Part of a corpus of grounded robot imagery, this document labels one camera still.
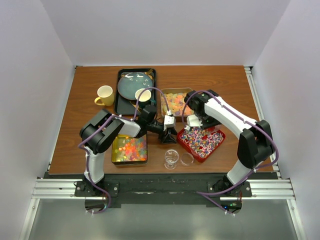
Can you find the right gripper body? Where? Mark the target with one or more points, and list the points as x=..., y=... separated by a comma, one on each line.
x=207, y=120

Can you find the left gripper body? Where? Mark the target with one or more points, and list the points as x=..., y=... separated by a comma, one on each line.
x=167, y=135

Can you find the red tin of lollipops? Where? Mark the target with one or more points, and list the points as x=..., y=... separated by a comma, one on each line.
x=200, y=143

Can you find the silver tin of gummies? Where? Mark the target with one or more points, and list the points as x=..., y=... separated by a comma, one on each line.
x=175, y=99

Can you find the gold tin of star candies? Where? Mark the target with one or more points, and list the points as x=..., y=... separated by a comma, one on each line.
x=128, y=151

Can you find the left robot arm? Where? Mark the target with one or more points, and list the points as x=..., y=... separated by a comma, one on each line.
x=99, y=133

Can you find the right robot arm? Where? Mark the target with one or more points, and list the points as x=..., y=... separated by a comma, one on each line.
x=256, y=147

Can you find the glass goblet jar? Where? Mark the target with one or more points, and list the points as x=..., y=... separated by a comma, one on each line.
x=171, y=158

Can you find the clear glass lid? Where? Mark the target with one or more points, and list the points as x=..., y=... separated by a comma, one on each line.
x=187, y=159

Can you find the dark green cup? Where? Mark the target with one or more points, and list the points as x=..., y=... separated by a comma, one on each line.
x=143, y=98

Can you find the black tray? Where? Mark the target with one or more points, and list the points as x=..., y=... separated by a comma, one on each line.
x=124, y=106

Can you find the dark teal plate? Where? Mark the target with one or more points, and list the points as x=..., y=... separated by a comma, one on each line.
x=131, y=82

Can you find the yellow mug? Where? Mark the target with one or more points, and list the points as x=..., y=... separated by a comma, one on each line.
x=105, y=96

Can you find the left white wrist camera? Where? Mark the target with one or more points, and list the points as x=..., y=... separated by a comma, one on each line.
x=169, y=121

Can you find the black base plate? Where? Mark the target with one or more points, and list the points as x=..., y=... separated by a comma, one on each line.
x=148, y=189

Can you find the aluminium frame rail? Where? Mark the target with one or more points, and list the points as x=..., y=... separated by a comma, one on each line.
x=56, y=214

